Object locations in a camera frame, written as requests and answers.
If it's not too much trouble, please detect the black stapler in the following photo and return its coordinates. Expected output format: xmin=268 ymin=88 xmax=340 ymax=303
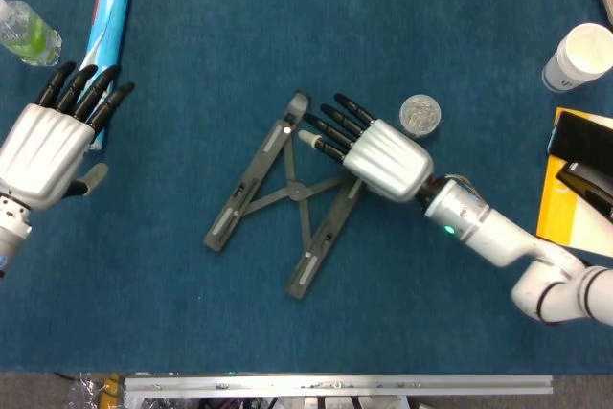
xmin=555 ymin=159 xmax=613 ymax=224

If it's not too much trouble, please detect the clear bottle with green label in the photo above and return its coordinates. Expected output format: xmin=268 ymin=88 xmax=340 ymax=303
xmin=0 ymin=0 xmax=63 ymax=67

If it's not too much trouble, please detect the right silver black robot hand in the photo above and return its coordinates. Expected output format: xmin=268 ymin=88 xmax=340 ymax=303
xmin=297 ymin=92 xmax=435 ymax=203

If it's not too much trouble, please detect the black smartphone with blue case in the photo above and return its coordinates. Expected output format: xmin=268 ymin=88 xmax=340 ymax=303
xmin=547 ymin=110 xmax=613 ymax=166

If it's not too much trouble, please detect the silver aluminium rail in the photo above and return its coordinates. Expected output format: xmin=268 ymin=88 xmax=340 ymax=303
xmin=123 ymin=374 xmax=555 ymax=398

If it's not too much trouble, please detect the crumpled clear plastic wrapper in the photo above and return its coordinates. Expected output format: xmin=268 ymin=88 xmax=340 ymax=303
xmin=66 ymin=375 xmax=104 ymax=409

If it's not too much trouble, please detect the black folding laptop stand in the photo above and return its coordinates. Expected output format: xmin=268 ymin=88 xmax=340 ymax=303
xmin=203 ymin=89 xmax=365 ymax=303

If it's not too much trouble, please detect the yellow and white notebook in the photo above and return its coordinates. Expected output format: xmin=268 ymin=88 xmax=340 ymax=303
xmin=534 ymin=106 xmax=613 ymax=257

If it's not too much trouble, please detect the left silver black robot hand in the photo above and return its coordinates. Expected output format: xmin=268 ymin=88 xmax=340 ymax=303
xmin=0 ymin=61 xmax=136 ymax=212

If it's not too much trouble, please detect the clear jar of paper clips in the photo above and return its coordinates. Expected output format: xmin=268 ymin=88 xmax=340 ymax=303
xmin=398 ymin=94 xmax=442 ymax=141

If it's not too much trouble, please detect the small yellow object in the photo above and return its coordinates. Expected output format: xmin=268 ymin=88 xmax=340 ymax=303
xmin=102 ymin=374 xmax=121 ymax=403

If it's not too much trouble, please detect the light blue plastic wrap roll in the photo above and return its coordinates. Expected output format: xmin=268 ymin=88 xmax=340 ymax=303
xmin=76 ymin=0 xmax=135 ymax=154

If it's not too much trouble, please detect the blue carpet table cover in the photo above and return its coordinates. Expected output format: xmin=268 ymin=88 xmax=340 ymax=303
xmin=0 ymin=0 xmax=613 ymax=375

